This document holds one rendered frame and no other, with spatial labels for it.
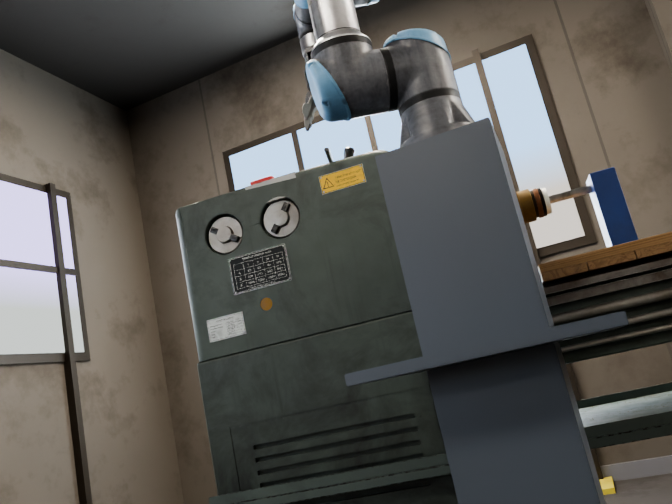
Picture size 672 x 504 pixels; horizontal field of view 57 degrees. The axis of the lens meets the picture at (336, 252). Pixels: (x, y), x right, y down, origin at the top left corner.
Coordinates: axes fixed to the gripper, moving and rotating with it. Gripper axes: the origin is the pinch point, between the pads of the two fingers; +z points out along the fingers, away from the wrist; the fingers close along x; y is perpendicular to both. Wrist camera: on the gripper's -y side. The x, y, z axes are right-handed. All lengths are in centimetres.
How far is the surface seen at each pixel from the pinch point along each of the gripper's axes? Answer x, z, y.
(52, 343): -209, 9, -139
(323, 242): -6.1, 33.7, 14.0
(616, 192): 62, 36, -8
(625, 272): 56, 56, 5
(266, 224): -19.4, 25.3, 13.0
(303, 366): -17, 61, 14
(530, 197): 43, 31, -8
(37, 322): -210, -2, -130
